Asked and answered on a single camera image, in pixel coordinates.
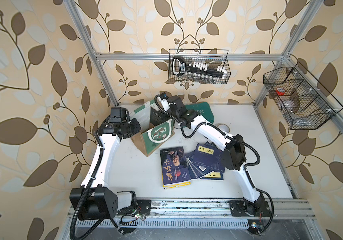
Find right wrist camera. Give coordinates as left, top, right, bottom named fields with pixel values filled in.
left=158, top=93, right=168, bottom=101

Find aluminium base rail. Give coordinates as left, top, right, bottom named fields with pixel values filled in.
left=67, top=197, right=316, bottom=230

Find navy blue book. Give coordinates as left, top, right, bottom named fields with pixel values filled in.
left=192, top=144, right=225, bottom=173
left=186, top=151, right=224, bottom=181

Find black socket set holder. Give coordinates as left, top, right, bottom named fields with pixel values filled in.
left=169, top=55, right=231, bottom=79

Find top navy blue book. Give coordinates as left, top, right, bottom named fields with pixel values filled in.
left=192, top=144, right=225, bottom=173

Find red tape roll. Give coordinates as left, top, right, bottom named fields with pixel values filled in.
left=275, top=87, right=286, bottom=96

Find dark purple illustrated book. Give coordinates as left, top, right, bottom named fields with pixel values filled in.
left=160, top=147, right=191, bottom=185

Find back black wire basket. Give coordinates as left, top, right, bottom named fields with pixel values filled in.
left=168, top=48, right=231, bottom=85

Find side black wire basket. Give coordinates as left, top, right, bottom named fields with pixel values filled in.
left=263, top=62, right=343, bottom=130

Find green plastic tool case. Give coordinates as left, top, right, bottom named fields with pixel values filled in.
left=185, top=102, right=215, bottom=124

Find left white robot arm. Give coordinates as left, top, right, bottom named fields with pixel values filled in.
left=69, top=107, right=141, bottom=240

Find tan book black cover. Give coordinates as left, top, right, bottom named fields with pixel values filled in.
left=150, top=107, right=170, bottom=126

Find yellow cartoon book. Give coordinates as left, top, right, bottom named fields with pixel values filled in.
left=163, top=181, right=191, bottom=189

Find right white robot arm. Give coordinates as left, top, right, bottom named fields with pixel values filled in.
left=154, top=93, right=274, bottom=235

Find yellow tape roll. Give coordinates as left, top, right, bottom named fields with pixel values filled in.
left=217, top=124, right=230, bottom=133

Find bottom navy blue book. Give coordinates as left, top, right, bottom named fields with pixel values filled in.
left=186, top=151, right=224, bottom=181

